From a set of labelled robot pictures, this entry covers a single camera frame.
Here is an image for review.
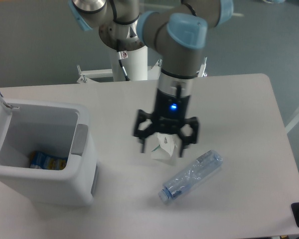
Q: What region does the blue yellow snack wrapper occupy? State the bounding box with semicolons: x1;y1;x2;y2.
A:
30;151;68;170

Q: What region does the clear plastic water bottle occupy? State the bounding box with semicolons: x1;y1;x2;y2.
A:
158;150;223;204

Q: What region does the black cable on pedestal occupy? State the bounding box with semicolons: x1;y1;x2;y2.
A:
116;39;131;82

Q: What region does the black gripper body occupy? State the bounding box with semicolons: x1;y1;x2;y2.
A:
151;89;190;134

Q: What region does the crumpled white paper carton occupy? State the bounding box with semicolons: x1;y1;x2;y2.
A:
150;133;177;164

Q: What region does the white levelling foot bracket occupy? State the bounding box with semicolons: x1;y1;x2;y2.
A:
196;57;208;77

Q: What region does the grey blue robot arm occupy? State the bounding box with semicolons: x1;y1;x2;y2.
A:
68;0;234;149

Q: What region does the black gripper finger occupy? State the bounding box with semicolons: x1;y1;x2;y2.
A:
177;117;200;157
133;109;157;153

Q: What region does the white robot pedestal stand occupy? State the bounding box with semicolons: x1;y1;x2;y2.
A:
76;22;168;84

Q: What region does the white plastic trash can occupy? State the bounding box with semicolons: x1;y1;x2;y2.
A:
0;94;98;206

